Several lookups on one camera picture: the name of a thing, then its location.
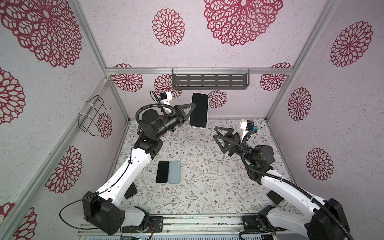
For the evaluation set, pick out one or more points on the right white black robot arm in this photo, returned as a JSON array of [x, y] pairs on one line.
[[294, 209]]

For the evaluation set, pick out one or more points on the black wire wall rack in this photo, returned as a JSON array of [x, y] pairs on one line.
[[96, 121]]

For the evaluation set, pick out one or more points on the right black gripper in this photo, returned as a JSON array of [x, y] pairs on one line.
[[232, 147]]

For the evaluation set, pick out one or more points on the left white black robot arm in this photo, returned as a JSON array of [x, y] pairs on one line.
[[101, 208]]

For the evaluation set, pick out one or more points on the light blue phone case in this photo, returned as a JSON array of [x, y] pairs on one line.
[[174, 176]]

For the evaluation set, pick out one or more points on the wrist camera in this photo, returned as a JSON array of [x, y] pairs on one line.
[[246, 126], [166, 98]]

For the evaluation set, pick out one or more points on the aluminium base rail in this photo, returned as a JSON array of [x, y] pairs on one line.
[[219, 224]]

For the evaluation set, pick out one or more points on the bare black phone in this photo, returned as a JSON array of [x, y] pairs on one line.
[[162, 172]]

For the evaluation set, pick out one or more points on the dark grey wall shelf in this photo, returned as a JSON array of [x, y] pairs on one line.
[[212, 81]]

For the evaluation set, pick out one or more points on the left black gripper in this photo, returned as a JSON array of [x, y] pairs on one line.
[[179, 115]]

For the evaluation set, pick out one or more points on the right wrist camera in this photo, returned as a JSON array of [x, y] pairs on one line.
[[246, 126]]

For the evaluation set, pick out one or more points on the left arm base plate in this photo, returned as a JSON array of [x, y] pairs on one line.
[[152, 224]]

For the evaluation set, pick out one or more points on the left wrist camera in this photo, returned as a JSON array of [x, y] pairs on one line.
[[166, 98]]

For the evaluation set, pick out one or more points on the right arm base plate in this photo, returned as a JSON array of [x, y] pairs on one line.
[[253, 223]]

